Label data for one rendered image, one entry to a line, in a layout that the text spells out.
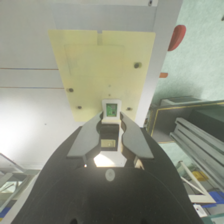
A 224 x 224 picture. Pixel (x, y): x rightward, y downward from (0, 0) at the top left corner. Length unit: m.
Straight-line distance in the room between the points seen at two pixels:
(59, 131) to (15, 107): 0.14
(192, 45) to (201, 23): 0.17
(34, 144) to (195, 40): 1.66
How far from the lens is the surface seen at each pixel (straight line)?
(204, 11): 1.48
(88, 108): 0.16
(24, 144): 0.49
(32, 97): 0.29
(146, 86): 0.20
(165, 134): 1.32
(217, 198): 3.67
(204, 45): 1.52
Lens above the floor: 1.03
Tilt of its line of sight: 62 degrees down
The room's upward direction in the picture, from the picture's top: 179 degrees counter-clockwise
